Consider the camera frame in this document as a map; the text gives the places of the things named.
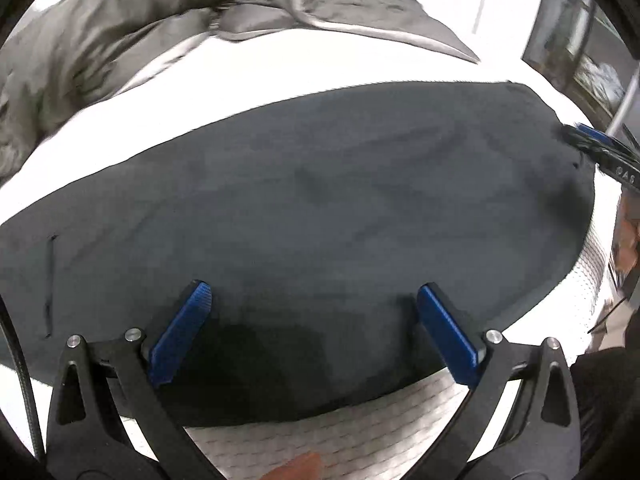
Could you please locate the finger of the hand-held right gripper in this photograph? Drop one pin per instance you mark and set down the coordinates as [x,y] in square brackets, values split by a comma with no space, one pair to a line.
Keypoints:
[590,137]

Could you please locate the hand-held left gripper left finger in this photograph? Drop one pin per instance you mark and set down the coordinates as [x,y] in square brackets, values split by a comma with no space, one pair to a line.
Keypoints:
[180,335]

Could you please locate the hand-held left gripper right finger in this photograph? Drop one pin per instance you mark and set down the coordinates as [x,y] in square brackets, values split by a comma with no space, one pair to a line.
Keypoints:
[450,335]

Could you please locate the black pants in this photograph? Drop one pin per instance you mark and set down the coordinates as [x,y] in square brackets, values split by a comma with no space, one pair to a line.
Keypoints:
[300,210]

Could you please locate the person's right hand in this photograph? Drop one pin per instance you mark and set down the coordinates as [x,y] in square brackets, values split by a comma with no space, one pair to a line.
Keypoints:
[629,240]

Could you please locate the person's left hand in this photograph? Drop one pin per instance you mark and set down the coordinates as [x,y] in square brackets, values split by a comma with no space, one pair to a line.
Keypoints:
[297,467]

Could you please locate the dark glass cabinet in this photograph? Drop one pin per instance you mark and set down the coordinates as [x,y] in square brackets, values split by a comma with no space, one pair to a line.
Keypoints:
[565,25]

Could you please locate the white wardrobe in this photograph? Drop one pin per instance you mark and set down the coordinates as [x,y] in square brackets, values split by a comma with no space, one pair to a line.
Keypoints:
[510,0]

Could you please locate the person's dark clothing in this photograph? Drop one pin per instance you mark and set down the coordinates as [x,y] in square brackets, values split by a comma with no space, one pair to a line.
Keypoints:
[605,400]

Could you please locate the grey duvet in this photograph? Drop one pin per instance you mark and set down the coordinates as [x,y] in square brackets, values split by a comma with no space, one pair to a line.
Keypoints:
[100,35]

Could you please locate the grey pillow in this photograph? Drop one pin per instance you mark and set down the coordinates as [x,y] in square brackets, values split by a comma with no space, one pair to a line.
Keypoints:
[260,22]

